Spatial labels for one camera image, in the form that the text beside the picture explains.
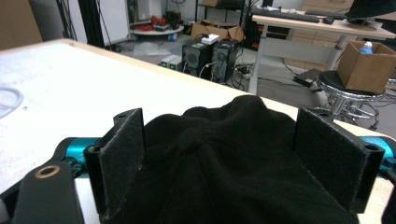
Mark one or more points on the light wooden office desk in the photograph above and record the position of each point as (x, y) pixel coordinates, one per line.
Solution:
(311, 34)

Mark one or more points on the black flat box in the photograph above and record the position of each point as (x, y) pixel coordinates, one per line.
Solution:
(306, 77)

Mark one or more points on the cardboard box with bottle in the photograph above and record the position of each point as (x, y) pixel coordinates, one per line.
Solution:
(364, 68)

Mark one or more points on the black metal shelf rack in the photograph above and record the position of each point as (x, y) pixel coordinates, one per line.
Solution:
(221, 9)

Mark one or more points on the black monitor base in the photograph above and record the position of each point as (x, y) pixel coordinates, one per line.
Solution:
(361, 22)

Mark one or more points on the round white wheeled platform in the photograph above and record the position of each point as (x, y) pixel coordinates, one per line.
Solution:
(157, 31)

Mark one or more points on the black metal stand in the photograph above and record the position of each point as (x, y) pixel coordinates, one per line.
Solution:
(90, 21)

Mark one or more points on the white power adapter box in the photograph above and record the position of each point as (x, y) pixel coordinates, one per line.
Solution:
(210, 39)

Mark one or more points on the black keyboard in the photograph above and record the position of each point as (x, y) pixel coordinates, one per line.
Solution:
(327, 14)
(285, 14)

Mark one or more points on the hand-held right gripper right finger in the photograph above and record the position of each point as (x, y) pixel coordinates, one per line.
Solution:
(330, 161)

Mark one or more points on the small grey device box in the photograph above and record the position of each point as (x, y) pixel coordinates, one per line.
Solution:
(170, 61)

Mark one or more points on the black computer tower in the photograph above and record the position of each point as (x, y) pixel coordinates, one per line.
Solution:
(195, 59)
(224, 60)

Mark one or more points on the brown board panel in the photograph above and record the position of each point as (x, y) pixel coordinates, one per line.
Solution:
(17, 23)

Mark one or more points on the black round stool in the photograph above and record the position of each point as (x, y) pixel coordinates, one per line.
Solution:
(345, 96)

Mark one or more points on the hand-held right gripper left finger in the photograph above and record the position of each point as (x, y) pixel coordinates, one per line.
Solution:
(120, 161)

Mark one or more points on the black cloth cap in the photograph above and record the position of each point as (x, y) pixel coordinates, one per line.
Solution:
(224, 168)

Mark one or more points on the open cardboard box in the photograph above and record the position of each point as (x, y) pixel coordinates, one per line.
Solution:
(214, 29)

